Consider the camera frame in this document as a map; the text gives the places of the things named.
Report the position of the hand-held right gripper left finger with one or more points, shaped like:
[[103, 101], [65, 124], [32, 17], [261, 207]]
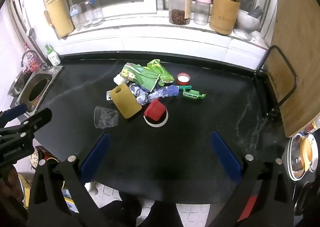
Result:
[[96, 157]]

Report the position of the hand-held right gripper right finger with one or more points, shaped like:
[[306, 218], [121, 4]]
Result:
[[226, 157]]

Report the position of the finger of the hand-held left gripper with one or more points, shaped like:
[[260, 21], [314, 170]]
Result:
[[15, 113], [37, 120]]

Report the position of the crushed clear plastic cup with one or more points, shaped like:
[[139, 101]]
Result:
[[105, 117]]

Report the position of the yellow sponge block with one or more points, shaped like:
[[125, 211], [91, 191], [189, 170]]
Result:
[[126, 102]]

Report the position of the green plastic toy part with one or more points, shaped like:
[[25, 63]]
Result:
[[192, 95]]

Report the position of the small white container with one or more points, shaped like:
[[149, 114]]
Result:
[[119, 79]]

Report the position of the red jar lid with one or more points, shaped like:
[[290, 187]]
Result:
[[183, 78]]

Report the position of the long blue white wrapper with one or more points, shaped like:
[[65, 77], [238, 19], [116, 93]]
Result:
[[163, 92]]

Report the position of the large green snack bag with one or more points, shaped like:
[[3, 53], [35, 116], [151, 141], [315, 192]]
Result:
[[142, 77]]

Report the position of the small green snack bag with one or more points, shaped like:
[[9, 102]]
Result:
[[162, 72]]

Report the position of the person's left hand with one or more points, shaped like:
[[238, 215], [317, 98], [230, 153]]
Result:
[[8, 179]]

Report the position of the black pot patterned lid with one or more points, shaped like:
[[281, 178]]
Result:
[[35, 157]]

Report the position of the yellow box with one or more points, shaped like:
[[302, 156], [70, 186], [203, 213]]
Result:
[[23, 184]]

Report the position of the steel sink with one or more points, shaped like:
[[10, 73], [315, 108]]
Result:
[[50, 74]]

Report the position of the red printed package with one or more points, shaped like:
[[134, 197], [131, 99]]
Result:
[[33, 63]]

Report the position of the red cabinet front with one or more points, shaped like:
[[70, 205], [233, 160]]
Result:
[[248, 205]]

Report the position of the black metal rack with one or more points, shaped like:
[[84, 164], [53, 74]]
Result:
[[272, 112]]

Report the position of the green cap soap bottle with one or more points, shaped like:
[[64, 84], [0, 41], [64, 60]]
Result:
[[53, 58]]

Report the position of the person's dark pants leg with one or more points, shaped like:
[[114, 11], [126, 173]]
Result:
[[140, 209]]

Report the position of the yellow plastic pitcher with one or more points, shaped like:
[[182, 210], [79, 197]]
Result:
[[60, 17]]

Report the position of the clear baby bottle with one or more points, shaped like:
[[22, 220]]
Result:
[[76, 19]]

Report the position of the clear glass bottle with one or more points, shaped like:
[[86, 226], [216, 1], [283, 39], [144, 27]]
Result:
[[97, 13], [86, 16]]

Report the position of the white ceramic jar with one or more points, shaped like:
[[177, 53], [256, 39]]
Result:
[[246, 23]]

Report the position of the large wooden cutting board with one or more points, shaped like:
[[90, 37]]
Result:
[[297, 42]]

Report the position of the bamboo utensil holder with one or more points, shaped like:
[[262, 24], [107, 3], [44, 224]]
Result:
[[225, 14]]

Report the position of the grey stone pestle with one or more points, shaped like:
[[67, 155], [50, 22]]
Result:
[[257, 11]]

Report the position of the glass jar of dried chilies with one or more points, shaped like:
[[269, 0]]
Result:
[[178, 16]]

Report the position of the pink baby bottle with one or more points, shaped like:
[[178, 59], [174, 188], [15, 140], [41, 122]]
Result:
[[202, 9]]

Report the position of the wall plug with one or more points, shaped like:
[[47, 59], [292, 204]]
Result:
[[30, 32]]

